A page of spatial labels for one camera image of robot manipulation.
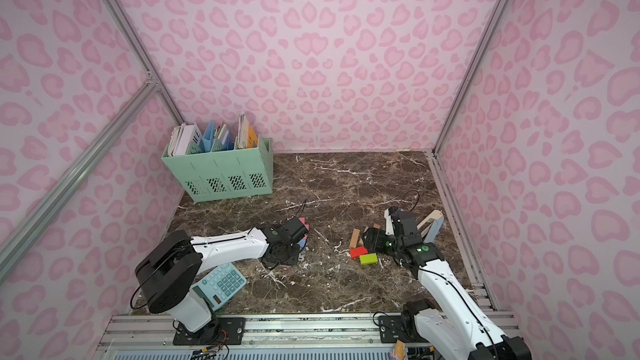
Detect green block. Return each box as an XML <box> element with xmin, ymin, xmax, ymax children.
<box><xmin>358</xmin><ymin>253</ymin><xmax>378</xmax><ymax>265</ymax></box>

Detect red block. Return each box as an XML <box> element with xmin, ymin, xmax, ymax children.
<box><xmin>349</xmin><ymin>247</ymin><xmax>368</xmax><ymax>259</ymax></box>

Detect teal calculator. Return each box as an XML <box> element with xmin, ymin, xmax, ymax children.
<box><xmin>193</xmin><ymin>263</ymin><xmax>247</xmax><ymax>312</ymax></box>

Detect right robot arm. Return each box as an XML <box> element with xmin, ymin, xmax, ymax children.
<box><xmin>370</xmin><ymin>207</ymin><xmax>533</xmax><ymax>359</ymax></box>

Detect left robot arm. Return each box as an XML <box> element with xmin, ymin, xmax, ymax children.
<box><xmin>132</xmin><ymin>218</ymin><xmax>308</xmax><ymax>336</ymax></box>

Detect wooden and blue arch blocks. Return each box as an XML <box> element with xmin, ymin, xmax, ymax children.
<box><xmin>418</xmin><ymin>210</ymin><xmax>445</xmax><ymax>243</ymax></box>

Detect wooden block left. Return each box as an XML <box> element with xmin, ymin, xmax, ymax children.
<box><xmin>349</xmin><ymin>228</ymin><xmax>361</xmax><ymax>248</ymax></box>

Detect mint green file organizer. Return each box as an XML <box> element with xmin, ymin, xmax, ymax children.
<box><xmin>162</xmin><ymin>137</ymin><xmax>273</xmax><ymax>203</ymax></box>

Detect papers in organizer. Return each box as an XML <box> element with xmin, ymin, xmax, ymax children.
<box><xmin>165</xmin><ymin>114</ymin><xmax>259</xmax><ymax>157</ymax></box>

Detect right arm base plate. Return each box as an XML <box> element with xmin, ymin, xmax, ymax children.
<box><xmin>373</xmin><ymin>313</ymin><xmax>427</xmax><ymax>344</ymax></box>

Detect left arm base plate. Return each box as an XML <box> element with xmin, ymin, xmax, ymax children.
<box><xmin>173</xmin><ymin>317</ymin><xmax>247</xmax><ymax>346</ymax></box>

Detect aluminium front rail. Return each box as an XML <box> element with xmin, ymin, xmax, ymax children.
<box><xmin>95</xmin><ymin>311</ymin><xmax>520</xmax><ymax>359</ymax></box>

